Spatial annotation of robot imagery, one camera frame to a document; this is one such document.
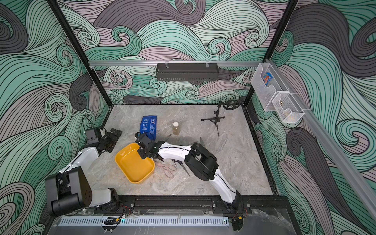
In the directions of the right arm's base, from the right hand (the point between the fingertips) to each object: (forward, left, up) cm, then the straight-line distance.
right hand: (144, 147), depth 90 cm
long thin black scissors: (-8, -23, -5) cm, 25 cm away
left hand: (+5, +15, +7) cm, 18 cm away
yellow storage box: (-10, +6, -5) cm, 12 cm away
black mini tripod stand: (+19, -53, +18) cm, 59 cm away
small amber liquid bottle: (+13, -20, +2) cm, 24 cm away
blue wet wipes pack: (+19, +1, -2) cm, 19 cm away
